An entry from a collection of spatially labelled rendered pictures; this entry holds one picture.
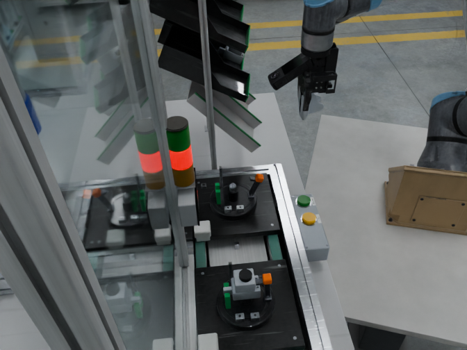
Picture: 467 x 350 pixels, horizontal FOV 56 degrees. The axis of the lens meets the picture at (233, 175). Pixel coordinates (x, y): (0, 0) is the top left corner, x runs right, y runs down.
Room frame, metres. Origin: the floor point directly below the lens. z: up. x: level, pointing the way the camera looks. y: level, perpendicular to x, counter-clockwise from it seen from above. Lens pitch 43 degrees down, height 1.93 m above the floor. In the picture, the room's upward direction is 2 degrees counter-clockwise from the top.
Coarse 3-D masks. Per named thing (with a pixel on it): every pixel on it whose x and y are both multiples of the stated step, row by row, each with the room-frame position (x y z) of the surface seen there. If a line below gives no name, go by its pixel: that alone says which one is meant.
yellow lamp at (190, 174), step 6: (192, 162) 0.71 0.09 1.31; (192, 168) 0.71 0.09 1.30; (174, 174) 0.69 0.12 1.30; (180, 174) 0.69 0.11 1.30; (186, 174) 0.69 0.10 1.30; (192, 174) 0.70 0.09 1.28; (174, 180) 0.70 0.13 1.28; (180, 180) 0.69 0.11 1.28; (186, 180) 0.69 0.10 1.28; (192, 180) 0.70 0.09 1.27; (180, 186) 0.69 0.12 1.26; (186, 186) 0.69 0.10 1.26
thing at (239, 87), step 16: (176, 32) 1.27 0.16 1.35; (176, 48) 1.27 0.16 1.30; (192, 48) 1.26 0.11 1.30; (160, 64) 1.14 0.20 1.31; (176, 64) 1.14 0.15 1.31; (192, 64) 1.13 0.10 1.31; (224, 64) 1.25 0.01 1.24; (192, 80) 1.13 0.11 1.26; (224, 80) 1.19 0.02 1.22; (240, 80) 1.23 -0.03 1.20; (240, 96) 1.12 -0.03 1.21
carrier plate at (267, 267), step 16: (208, 272) 0.67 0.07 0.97; (224, 272) 0.67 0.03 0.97; (256, 272) 0.66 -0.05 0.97; (272, 272) 0.66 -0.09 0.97; (208, 288) 0.62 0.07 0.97; (272, 288) 0.61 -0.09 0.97; (288, 288) 0.61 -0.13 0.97; (208, 304) 0.58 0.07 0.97; (288, 304) 0.57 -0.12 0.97; (208, 320) 0.53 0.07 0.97; (272, 320) 0.53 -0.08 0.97; (288, 320) 0.53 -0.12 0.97; (224, 336) 0.49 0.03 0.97; (240, 336) 0.49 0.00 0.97; (256, 336) 0.49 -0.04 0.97; (272, 336) 0.49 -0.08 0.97; (288, 336) 0.49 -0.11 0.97
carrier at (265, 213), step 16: (224, 176) 1.03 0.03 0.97; (240, 176) 1.03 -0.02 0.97; (208, 192) 0.96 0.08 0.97; (224, 192) 0.94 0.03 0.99; (240, 192) 0.94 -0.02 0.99; (256, 192) 0.95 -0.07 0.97; (208, 208) 0.89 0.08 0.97; (224, 208) 0.86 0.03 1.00; (240, 208) 0.86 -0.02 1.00; (256, 208) 0.89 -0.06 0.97; (272, 208) 0.88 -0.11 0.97; (208, 224) 0.81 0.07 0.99; (224, 224) 0.83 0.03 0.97; (240, 224) 0.83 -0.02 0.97; (256, 224) 0.82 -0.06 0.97; (272, 224) 0.82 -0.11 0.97; (208, 240) 0.79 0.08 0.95
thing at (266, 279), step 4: (264, 276) 0.58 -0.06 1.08; (268, 276) 0.58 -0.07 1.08; (256, 280) 0.58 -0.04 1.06; (260, 280) 0.58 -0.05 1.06; (264, 280) 0.57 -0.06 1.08; (268, 280) 0.57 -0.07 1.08; (256, 284) 0.57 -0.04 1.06; (260, 284) 0.57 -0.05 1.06; (264, 284) 0.57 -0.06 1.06; (268, 284) 0.57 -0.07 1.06; (268, 288) 0.57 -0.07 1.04; (268, 292) 0.57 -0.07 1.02; (268, 296) 0.57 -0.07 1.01
